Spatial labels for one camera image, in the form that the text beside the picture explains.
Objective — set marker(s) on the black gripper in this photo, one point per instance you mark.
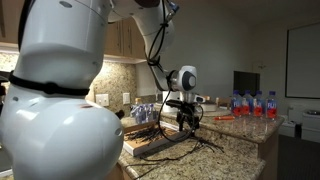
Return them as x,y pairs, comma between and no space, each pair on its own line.
187,114

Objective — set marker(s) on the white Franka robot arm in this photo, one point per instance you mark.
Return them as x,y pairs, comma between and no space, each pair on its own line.
60,140

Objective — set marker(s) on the flat cardboard box white sides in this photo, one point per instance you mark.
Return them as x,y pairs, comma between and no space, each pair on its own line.
143,147

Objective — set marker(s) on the white paper towel roll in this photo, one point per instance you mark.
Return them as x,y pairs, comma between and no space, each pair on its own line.
168,103

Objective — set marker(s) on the orange marker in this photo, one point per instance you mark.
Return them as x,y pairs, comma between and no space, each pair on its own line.
224,118

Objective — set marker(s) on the clear water bottle blue cap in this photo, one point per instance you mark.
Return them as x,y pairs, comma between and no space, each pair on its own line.
139,114
150,112

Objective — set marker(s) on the Fiji water bottle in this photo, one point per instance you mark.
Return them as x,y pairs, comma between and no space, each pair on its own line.
236,106
247,106
258,108
271,110

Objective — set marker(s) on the jar with wooden lid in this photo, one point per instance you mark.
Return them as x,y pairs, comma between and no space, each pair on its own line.
138,100

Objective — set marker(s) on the black cylinder cup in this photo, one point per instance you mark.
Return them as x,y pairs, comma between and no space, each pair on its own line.
120,114

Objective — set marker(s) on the black screen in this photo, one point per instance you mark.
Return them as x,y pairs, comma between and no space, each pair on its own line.
246,83

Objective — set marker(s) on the white low cabinet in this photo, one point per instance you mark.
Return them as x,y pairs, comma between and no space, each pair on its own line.
310,128

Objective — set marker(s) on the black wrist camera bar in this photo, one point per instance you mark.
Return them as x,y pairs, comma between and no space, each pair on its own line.
175,103

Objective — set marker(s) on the white wall outlet plate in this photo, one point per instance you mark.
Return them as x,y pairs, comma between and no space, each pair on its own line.
126,98

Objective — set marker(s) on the white wall switch plate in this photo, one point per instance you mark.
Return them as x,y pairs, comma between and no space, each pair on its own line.
102,100

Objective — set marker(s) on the wooden wall cabinet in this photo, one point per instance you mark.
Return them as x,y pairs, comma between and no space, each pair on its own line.
123,36

